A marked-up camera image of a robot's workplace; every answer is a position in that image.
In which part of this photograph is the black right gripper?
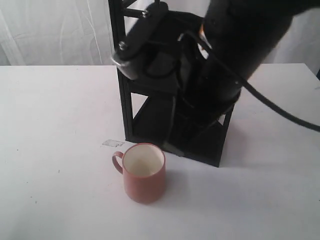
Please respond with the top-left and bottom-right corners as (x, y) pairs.
(132, 11), (240, 157)

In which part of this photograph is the pink ceramic mug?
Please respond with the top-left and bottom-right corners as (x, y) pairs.
(112, 143), (166, 204)

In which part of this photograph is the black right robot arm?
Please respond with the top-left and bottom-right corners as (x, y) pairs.
(127, 0), (320, 152)

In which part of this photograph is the black metal shelf rack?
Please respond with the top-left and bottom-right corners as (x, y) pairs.
(108, 0), (236, 167)

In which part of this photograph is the clear tape piece near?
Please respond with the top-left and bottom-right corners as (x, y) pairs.
(102, 139), (125, 148)

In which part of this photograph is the white backdrop curtain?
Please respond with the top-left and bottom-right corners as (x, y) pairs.
(0, 0), (320, 72)

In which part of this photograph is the thick black cable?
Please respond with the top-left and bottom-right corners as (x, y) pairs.
(177, 29), (320, 132)

